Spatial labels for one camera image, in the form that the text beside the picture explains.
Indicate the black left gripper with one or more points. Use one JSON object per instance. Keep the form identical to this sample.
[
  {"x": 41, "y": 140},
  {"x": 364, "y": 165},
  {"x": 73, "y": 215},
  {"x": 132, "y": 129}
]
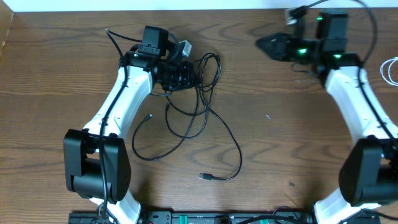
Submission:
[{"x": 189, "y": 75}]

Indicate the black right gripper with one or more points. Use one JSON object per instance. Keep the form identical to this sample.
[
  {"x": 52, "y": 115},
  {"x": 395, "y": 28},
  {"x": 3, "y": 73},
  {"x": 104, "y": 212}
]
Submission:
[{"x": 278, "y": 42}]

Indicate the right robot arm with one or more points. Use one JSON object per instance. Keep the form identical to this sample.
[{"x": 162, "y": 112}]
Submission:
[{"x": 368, "y": 177}]

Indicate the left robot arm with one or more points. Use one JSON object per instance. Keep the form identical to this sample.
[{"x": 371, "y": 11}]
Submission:
[{"x": 97, "y": 165}]

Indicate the cardboard box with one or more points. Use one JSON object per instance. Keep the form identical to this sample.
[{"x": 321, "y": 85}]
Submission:
[{"x": 6, "y": 18}]

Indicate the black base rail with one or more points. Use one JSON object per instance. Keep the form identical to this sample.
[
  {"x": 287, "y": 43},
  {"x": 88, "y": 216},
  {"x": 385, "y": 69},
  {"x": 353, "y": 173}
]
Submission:
[{"x": 167, "y": 217}]

